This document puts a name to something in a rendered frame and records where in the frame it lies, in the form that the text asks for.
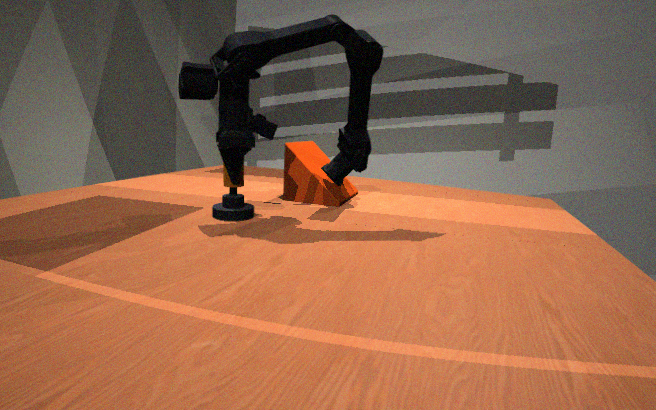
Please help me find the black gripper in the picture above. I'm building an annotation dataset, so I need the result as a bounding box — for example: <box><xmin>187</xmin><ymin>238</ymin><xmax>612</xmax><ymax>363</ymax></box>
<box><xmin>216</xmin><ymin>100</ymin><xmax>255</xmax><ymax>183</ymax></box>

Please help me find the dark round pedestal with shaft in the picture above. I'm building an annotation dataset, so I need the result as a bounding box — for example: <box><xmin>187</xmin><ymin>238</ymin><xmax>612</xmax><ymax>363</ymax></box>
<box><xmin>212</xmin><ymin>187</ymin><xmax>254</xmax><ymax>222</ymax></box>

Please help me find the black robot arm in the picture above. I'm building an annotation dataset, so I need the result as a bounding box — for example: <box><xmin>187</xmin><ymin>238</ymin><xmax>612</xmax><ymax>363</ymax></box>
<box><xmin>178</xmin><ymin>15</ymin><xmax>384</xmax><ymax>186</ymax></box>

